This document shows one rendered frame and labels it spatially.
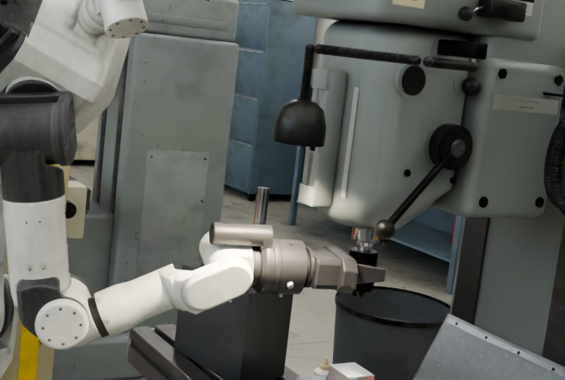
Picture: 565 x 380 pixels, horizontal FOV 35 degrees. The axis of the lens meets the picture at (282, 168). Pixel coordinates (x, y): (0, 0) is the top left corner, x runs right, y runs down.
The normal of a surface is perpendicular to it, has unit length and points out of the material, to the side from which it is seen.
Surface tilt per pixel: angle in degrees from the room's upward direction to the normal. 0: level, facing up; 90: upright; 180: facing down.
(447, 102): 90
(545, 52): 90
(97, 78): 58
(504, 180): 90
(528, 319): 90
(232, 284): 103
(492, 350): 63
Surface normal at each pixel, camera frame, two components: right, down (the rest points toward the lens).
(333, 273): 0.29, 0.17
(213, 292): 0.25, 0.39
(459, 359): -0.72, -0.45
